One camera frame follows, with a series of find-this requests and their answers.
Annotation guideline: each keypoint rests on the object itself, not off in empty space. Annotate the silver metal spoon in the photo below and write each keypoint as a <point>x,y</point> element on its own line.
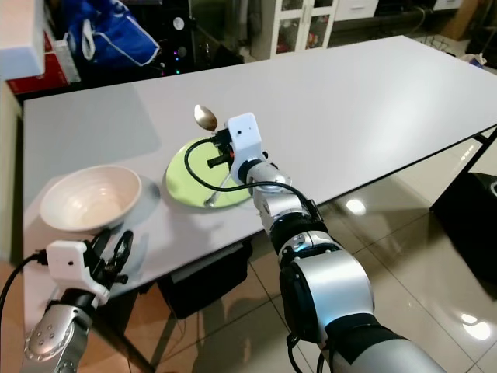
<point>206,118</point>

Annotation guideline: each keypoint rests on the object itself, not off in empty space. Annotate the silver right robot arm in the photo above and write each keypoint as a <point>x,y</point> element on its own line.
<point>334,291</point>

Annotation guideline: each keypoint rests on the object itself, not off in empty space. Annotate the light green plate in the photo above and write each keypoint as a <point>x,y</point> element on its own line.
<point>186,175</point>

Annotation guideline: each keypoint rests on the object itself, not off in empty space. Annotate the cream ceramic bowl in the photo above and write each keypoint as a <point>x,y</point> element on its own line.
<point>85,198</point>

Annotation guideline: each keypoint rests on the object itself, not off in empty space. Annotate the black box under table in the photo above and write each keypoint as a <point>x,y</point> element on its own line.
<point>202,284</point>

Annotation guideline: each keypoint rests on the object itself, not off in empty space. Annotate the black appliance with lights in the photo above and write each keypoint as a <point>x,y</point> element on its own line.
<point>202,35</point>

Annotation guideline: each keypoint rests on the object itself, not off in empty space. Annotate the blue bag with white trim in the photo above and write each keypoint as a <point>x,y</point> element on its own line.
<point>116,39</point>

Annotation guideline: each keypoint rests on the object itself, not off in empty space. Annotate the red box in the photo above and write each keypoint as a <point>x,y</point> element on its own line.
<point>58,74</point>

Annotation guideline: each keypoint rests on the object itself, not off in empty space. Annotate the white glass door cabinet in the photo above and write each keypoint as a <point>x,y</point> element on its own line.
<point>353,8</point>

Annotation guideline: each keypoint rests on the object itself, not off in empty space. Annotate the white counter top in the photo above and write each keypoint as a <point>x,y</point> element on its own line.
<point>19,39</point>

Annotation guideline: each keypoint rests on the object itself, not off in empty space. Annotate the black furniture piece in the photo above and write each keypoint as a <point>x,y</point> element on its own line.
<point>466,225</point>

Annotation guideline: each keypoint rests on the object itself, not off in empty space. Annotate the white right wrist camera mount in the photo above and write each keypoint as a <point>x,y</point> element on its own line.
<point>246,138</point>

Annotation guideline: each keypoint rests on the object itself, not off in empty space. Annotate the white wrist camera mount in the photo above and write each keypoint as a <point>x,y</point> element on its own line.
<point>74,268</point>
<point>246,138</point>

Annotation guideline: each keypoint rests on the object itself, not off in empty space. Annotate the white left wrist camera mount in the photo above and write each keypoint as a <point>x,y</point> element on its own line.
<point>74,268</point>

